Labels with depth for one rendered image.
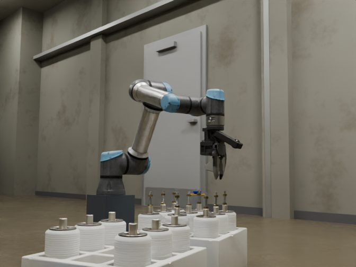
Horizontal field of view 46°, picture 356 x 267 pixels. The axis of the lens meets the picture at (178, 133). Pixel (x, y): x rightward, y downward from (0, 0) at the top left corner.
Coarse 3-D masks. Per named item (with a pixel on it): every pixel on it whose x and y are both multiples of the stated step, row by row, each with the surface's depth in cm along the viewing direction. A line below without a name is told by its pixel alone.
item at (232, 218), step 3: (228, 213) 175; (231, 213) 176; (234, 213) 177; (228, 216) 175; (231, 216) 175; (234, 216) 176; (228, 219) 175; (231, 219) 175; (234, 219) 176; (228, 222) 175; (231, 222) 175; (234, 222) 176; (228, 225) 174; (231, 225) 175; (234, 225) 176; (228, 228) 174; (231, 228) 175; (234, 228) 176
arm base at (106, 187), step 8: (104, 176) 216; (112, 176) 216; (120, 176) 219; (104, 184) 215; (112, 184) 215; (120, 184) 217; (96, 192) 217; (104, 192) 213; (112, 192) 213; (120, 192) 216
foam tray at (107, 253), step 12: (84, 252) 123; (96, 252) 123; (108, 252) 127; (192, 252) 124; (204, 252) 131; (24, 264) 115; (36, 264) 113; (48, 264) 111; (60, 264) 109; (72, 264) 108; (84, 264) 106; (96, 264) 106; (108, 264) 108; (156, 264) 107; (168, 264) 110; (180, 264) 116; (192, 264) 123; (204, 264) 131
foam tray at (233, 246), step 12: (240, 228) 180; (192, 240) 151; (204, 240) 149; (216, 240) 148; (228, 240) 157; (240, 240) 172; (216, 252) 147; (228, 252) 157; (240, 252) 171; (216, 264) 147; (228, 264) 156; (240, 264) 171
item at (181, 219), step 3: (165, 216) 163; (168, 216) 160; (180, 216) 159; (183, 216) 160; (186, 216) 161; (165, 219) 161; (168, 219) 159; (180, 219) 158; (183, 219) 159; (186, 219) 160; (189, 219) 162; (165, 222) 161; (168, 222) 159; (180, 222) 158; (183, 222) 159; (186, 222) 160; (189, 222) 161; (189, 225) 162
